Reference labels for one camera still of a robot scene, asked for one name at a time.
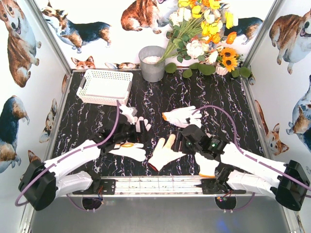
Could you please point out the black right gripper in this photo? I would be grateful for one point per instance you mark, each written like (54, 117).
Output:
(178, 141)

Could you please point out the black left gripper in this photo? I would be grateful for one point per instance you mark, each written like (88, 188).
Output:
(133, 133)

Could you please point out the cream glove red cuff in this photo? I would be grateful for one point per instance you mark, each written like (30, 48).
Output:
(163, 154)

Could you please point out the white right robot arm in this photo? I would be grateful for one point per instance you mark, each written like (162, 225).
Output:
(231, 168)

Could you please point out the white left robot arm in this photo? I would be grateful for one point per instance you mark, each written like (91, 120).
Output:
(43, 182)

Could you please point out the white plastic storage basket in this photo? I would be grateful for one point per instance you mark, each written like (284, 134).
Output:
(105, 87)

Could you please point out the white glove orange cuff left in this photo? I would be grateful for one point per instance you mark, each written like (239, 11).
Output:
(131, 150)

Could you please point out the white glove orange cuff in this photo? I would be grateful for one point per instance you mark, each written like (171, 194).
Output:
(183, 117)
(131, 150)
(206, 166)

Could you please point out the white glove orange cuff top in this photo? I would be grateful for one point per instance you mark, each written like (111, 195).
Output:
(183, 117)

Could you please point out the white glove orange cuff right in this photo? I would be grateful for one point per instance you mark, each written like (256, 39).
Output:
(206, 166)

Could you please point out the grey metal bucket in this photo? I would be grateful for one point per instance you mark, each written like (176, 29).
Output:
(152, 67)

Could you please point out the small sunflower pot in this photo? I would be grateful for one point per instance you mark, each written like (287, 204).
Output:
(228, 61)

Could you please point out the artificial flower bouquet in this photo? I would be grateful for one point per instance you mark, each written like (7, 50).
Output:
(199, 27)

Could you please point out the aluminium front rail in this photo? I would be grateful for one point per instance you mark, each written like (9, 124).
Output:
(152, 186)

